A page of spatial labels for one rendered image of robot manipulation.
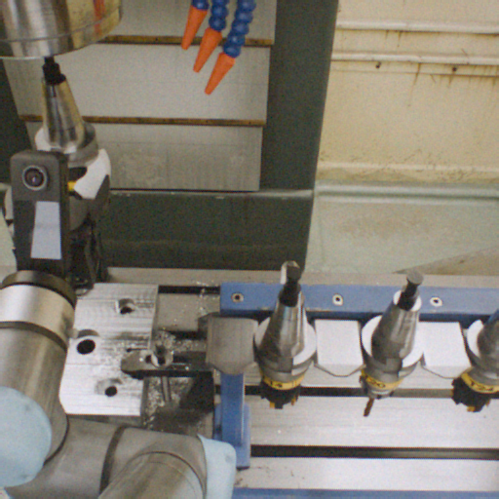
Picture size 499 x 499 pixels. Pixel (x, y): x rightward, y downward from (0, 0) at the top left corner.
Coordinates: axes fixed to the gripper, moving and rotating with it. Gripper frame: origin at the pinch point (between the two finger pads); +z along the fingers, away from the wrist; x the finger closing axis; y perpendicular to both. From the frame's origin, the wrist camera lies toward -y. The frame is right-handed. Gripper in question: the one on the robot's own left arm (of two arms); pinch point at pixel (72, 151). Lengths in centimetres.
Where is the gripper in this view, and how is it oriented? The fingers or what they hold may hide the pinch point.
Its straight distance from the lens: 71.4
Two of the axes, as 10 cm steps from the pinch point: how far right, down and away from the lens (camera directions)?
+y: -0.3, 6.8, 7.3
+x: 10.0, 0.1, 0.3
